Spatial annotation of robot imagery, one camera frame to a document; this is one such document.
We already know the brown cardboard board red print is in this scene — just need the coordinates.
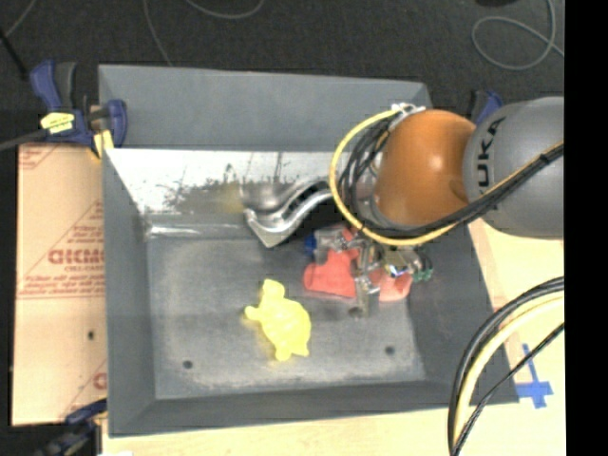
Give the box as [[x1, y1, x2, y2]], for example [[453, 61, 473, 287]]
[[10, 142, 108, 427]]

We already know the yellow toy turtle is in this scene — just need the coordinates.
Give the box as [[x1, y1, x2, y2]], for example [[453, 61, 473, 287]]
[[243, 278, 313, 362]]

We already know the grey metal bin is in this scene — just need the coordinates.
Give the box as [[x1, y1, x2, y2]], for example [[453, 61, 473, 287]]
[[97, 64, 520, 436]]

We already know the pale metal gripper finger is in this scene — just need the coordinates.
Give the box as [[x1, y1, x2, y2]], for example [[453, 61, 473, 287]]
[[314, 228, 361, 257], [353, 273, 382, 317]]

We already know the red soft toy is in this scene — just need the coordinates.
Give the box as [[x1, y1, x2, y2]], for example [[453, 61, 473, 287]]
[[302, 224, 412, 303]]

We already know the shiny curved metal tool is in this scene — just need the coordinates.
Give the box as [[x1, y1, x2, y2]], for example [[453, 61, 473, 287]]
[[240, 178, 335, 249]]

